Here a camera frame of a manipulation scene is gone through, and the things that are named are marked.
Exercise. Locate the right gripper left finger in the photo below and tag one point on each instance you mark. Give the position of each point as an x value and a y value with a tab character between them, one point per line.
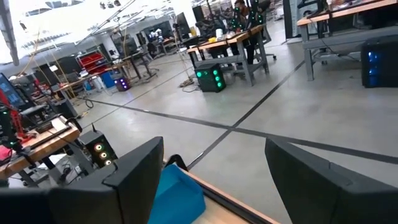
93	205

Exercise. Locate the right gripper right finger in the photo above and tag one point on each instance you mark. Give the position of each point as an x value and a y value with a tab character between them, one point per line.
326	196

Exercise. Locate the teal plastic bin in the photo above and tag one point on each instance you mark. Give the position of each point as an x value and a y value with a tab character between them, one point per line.
177	199

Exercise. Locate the black office chair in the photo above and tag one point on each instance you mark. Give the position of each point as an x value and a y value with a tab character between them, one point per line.
265	37

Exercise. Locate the wooden workbench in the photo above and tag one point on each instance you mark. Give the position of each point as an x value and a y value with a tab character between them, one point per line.
230	38
46	144
335	42

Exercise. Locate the purple-lit computer tower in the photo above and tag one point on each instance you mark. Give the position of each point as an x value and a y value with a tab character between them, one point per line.
122	84

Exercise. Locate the blue storage bin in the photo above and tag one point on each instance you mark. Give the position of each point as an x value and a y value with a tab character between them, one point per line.
109	80

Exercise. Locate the lit computer monitor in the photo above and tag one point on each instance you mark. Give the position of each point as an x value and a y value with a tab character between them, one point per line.
11	93

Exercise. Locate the blue-lit computer tower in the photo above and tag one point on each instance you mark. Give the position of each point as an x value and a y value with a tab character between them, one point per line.
379	62

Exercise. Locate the red storage bins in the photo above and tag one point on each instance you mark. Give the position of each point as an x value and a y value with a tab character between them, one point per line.
91	60

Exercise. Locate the green-lit computer tower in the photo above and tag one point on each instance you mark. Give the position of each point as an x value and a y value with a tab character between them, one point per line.
211	79

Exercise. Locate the black monitor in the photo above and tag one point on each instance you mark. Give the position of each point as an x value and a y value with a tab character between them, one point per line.
183	25

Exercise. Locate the person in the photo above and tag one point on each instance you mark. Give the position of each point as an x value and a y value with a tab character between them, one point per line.
241	12

